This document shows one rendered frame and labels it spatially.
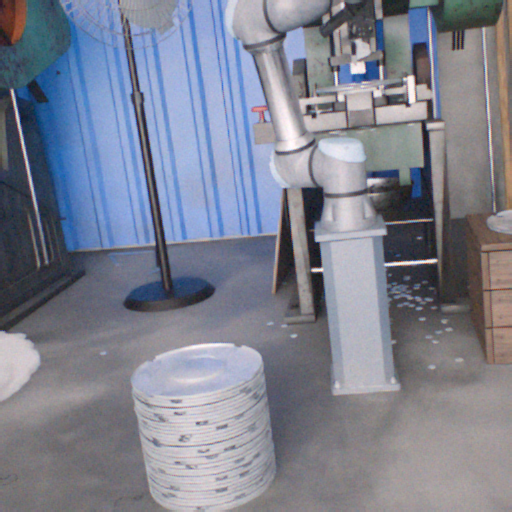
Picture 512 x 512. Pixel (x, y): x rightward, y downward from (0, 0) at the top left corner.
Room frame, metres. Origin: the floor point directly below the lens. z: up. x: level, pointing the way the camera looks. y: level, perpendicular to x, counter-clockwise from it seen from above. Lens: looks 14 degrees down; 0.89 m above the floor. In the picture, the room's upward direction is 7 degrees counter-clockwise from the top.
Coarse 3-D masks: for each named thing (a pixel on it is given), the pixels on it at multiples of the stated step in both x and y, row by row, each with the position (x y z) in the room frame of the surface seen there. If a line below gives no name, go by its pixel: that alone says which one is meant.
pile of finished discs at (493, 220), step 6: (510, 210) 2.28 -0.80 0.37; (492, 216) 2.24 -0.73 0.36; (498, 216) 2.26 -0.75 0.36; (504, 216) 2.24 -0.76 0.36; (510, 216) 2.23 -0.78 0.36; (492, 222) 2.18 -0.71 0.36; (498, 222) 2.17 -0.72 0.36; (504, 222) 2.16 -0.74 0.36; (510, 222) 2.15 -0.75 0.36; (492, 228) 2.13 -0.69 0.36; (498, 228) 2.10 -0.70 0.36; (504, 228) 2.07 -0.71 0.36; (510, 228) 2.08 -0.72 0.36
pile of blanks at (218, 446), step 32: (256, 384) 1.50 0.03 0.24; (160, 416) 1.47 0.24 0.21; (192, 416) 1.42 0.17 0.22; (224, 416) 1.44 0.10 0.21; (256, 416) 1.49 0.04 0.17; (160, 448) 1.45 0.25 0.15; (192, 448) 1.42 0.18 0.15; (224, 448) 1.43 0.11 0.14; (256, 448) 1.48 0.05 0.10; (160, 480) 1.47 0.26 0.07; (192, 480) 1.43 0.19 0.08; (224, 480) 1.43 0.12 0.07; (256, 480) 1.46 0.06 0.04
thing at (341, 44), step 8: (336, 8) 2.71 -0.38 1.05; (344, 24) 2.70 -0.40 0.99; (336, 32) 2.71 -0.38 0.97; (344, 32) 2.68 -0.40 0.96; (376, 32) 2.70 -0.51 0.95; (336, 40) 2.72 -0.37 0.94; (344, 40) 2.67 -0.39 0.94; (368, 40) 2.67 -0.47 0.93; (376, 40) 2.69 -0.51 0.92; (336, 48) 2.72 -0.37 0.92; (344, 48) 2.68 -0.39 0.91; (376, 48) 2.69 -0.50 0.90
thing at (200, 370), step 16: (176, 352) 1.70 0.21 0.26; (192, 352) 1.68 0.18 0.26; (208, 352) 1.67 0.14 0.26; (224, 352) 1.66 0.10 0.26; (240, 352) 1.64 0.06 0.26; (256, 352) 1.62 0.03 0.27; (144, 368) 1.62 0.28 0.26; (160, 368) 1.61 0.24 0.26; (176, 368) 1.58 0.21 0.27; (192, 368) 1.57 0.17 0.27; (208, 368) 1.56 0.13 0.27; (224, 368) 1.55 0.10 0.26; (240, 368) 1.55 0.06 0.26; (256, 368) 1.54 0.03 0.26; (144, 384) 1.53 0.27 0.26; (160, 384) 1.52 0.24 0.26; (176, 384) 1.50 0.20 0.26; (192, 384) 1.49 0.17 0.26; (208, 384) 1.48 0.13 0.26; (224, 384) 1.47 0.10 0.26; (240, 384) 1.46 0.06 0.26
